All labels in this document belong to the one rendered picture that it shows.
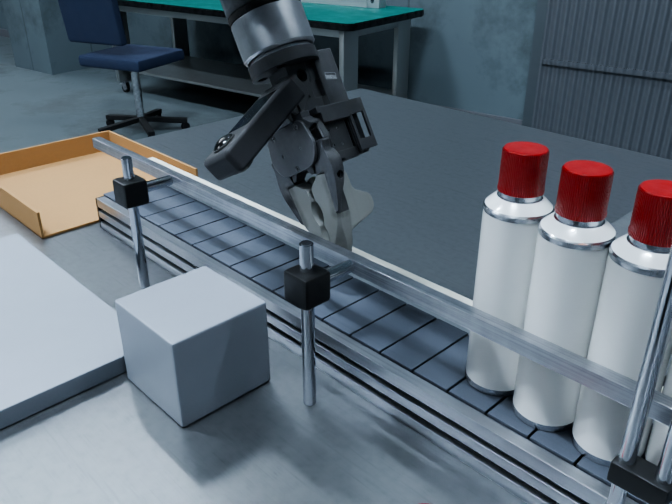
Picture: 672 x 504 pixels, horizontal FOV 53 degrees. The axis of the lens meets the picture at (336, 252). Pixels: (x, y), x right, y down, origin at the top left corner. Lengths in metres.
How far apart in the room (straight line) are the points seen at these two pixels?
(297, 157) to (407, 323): 0.19
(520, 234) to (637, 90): 3.68
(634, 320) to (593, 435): 0.10
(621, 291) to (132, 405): 0.43
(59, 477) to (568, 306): 0.42
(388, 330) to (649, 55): 3.57
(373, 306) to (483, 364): 0.16
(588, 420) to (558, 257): 0.12
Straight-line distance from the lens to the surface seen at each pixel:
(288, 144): 0.66
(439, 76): 4.67
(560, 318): 0.50
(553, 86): 4.30
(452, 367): 0.60
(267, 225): 0.67
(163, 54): 4.28
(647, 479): 0.45
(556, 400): 0.54
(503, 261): 0.51
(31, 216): 1.03
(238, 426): 0.62
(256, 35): 0.67
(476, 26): 4.51
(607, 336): 0.48
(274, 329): 0.72
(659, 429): 0.52
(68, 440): 0.64
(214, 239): 0.83
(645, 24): 4.11
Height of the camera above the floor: 1.23
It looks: 27 degrees down
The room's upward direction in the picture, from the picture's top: straight up
